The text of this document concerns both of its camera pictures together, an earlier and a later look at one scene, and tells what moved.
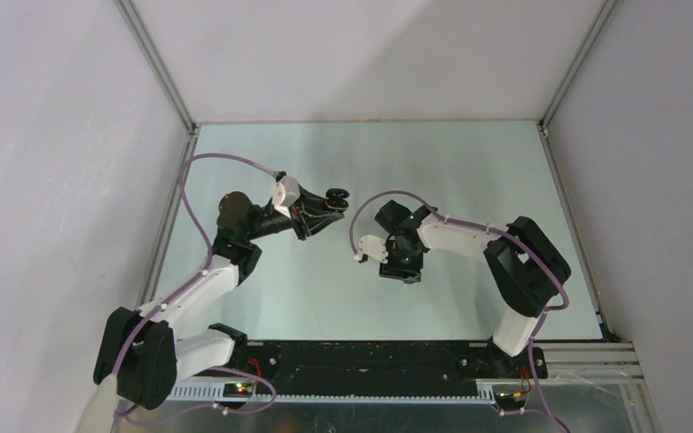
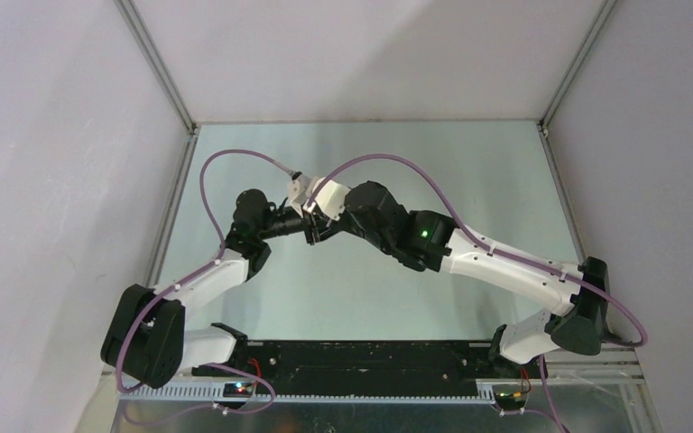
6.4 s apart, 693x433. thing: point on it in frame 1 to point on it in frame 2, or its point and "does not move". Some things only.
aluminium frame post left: (158, 66) does not move
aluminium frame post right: (586, 45) does not move
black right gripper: (409, 273) to (341, 224)
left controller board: (237, 390) does not move
